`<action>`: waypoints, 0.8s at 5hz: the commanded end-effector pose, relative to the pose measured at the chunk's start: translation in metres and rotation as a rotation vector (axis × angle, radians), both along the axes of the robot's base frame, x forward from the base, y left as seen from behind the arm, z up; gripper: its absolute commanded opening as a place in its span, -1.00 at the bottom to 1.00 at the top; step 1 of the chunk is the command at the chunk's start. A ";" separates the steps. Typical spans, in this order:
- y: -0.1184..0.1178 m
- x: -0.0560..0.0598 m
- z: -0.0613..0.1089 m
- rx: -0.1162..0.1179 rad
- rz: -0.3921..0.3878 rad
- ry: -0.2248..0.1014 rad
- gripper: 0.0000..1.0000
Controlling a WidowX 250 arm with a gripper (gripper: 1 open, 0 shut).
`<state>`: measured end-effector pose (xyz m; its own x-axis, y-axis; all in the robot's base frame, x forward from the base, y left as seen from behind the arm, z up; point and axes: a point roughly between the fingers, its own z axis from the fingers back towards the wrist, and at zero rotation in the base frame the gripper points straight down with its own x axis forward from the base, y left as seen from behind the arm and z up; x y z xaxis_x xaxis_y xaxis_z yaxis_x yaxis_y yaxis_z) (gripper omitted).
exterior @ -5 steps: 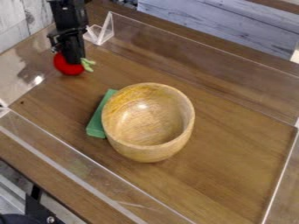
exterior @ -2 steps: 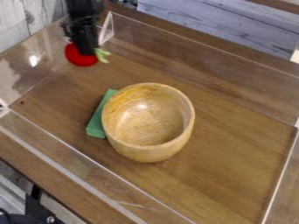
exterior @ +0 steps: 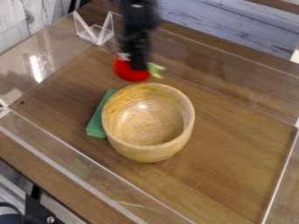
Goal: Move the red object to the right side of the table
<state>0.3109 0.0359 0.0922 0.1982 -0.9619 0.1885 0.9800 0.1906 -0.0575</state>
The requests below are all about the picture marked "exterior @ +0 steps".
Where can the black clamp under table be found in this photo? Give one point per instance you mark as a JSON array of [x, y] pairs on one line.
[[22, 208]]

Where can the green rectangular block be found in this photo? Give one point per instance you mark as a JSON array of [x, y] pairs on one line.
[[95, 129]]

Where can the red plush strawberry toy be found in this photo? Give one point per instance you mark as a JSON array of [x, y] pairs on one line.
[[127, 73]]

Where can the clear acrylic corner bracket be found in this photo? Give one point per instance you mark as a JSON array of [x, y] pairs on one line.
[[95, 34]]

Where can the clear acrylic table barrier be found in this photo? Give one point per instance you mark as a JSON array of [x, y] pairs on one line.
[[235, 174]]

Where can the wooden bowl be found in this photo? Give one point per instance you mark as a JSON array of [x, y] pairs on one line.
[[148, 119]]

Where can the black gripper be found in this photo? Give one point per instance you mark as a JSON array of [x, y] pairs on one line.
[[140, 19]]

